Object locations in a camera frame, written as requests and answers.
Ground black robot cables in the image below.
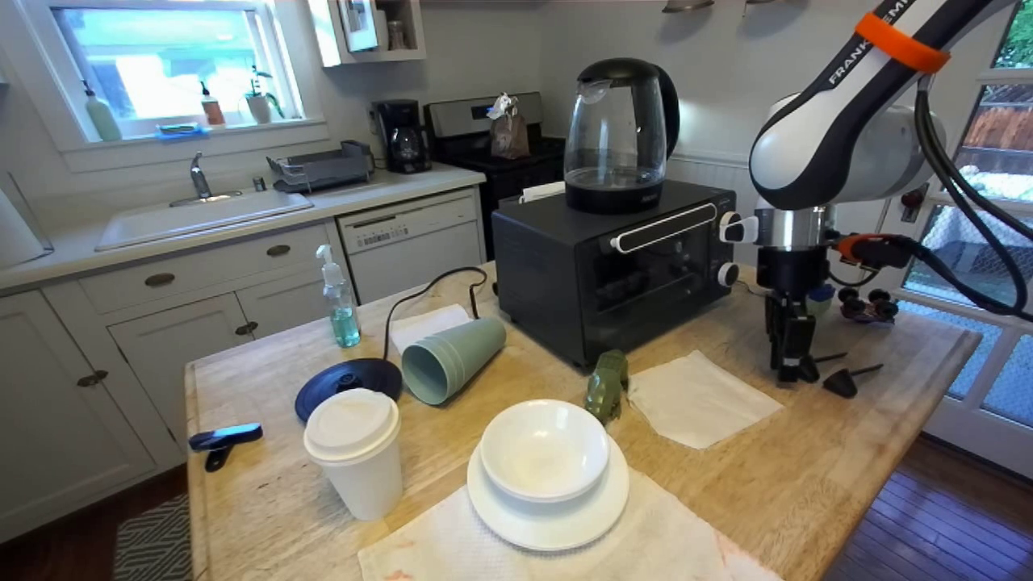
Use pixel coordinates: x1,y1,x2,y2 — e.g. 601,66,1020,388
830,84,1033,323

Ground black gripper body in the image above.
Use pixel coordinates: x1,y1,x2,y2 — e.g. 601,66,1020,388
754,248,830,344

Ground white glass door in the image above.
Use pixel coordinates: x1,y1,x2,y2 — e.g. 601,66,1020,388
880,0,1033,478

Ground white dishwasher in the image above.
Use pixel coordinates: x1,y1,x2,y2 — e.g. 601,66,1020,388
339,188,485,303

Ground white plate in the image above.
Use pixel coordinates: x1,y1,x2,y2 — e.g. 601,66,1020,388
466,446,629,551

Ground window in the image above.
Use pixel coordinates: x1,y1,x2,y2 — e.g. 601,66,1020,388
11,0,317,145

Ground wall shelf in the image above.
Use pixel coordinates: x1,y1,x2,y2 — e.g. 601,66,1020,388
307,0,425,69

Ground chrome faucet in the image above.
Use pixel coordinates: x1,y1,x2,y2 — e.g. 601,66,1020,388
170,153,234,206

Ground bag on stove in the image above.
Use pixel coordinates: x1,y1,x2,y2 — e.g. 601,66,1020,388
486,94,528,159

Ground blue black clip tool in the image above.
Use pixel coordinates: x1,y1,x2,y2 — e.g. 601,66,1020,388
188,422,260,473

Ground black stove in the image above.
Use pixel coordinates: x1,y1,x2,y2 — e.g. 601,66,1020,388
421,90,565,256

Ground black kettle base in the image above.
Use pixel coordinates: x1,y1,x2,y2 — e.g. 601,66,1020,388
293,358,402,422

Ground glass electric kettle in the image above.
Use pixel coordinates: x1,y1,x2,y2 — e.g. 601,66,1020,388
561,58,681,213

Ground black coffee maker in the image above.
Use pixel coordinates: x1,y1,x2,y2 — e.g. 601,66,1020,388
372,100,428,175

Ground white bowl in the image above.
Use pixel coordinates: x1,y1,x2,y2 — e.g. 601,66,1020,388
476,400,609,508

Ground white paper napkin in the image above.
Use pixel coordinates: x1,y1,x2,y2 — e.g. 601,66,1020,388
629,351,780,452

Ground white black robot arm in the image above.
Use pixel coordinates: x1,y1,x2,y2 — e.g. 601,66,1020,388
750,0,1025,382

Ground blue yellow sponge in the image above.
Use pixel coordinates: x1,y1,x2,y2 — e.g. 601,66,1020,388
806,285,836,312

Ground green toy figure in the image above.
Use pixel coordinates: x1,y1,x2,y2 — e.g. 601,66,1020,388
585,350,629,422

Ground soap bottle on windowsill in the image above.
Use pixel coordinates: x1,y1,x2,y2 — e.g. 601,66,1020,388
82,82,122,141

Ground brown bottle on windowsill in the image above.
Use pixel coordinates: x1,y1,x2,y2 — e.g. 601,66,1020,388
200,82,225,129

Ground clear spray bottle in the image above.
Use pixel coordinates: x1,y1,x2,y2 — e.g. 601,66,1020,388
317,246,362,350

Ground green plastic cup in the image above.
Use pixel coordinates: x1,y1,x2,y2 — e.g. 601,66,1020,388
401,321,506,407

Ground black measuring spoons cluster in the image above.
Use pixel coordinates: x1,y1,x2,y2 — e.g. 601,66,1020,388
838,288,898,323

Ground white paper under cup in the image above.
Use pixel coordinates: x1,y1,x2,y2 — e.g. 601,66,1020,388
389,303,470,351

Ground black power cable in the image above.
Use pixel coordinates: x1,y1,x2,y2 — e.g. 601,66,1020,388
382,266,494,364

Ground white lidded paper cup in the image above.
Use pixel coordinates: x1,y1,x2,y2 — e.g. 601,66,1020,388
303,388,402,521

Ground plant pot on windowsill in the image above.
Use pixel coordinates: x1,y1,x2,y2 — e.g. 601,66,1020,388
245,69,284,125

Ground black toaster oven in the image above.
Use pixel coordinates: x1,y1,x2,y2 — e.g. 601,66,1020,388
494,181,735,369

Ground patterned floor rug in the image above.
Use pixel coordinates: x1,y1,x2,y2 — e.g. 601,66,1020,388
112,496,189,581

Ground white cloth mat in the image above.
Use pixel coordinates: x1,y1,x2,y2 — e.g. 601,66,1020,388
357,474,780,581

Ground dish rack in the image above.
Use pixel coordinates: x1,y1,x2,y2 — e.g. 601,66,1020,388
269,138,375,193

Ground white kitchen cabinet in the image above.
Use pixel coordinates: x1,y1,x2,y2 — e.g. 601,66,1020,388
0,222,336,539

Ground white sink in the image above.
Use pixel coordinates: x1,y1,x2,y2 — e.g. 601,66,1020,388
98,190,311,248

